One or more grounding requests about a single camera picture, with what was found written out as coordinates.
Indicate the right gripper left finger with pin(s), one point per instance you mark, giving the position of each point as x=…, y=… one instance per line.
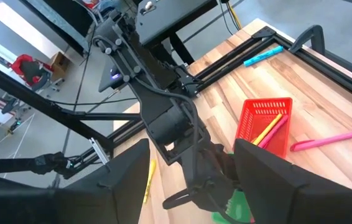
x=86, y=205

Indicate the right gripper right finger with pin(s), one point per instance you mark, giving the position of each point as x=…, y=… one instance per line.
x=288, y=202

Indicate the yellow marker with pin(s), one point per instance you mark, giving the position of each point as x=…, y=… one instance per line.
x=149, y=180
x=269, y=127

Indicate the pink marker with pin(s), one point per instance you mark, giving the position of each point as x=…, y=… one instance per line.
x=275, y=130
x=328, y=141

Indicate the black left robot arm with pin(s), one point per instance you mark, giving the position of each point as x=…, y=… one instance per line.
x=151, y=93

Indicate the green plastic basket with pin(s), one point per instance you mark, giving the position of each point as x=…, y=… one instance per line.
x=238, y=205

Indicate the red plastic basket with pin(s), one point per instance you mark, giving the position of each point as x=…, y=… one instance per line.
x=257, y=118

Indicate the light blue marker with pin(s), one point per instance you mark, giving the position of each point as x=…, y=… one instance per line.
x=263, y=56

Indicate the grey office chair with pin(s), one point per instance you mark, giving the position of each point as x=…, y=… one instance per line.
x=5, y=99

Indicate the brown cardboard box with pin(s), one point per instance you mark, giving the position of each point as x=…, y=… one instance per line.
x=59, y=62

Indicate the red and black chair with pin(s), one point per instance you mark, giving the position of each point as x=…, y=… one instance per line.
x=25, y=67

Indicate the black table clamp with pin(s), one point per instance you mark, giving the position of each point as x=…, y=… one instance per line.
x=314, y=31

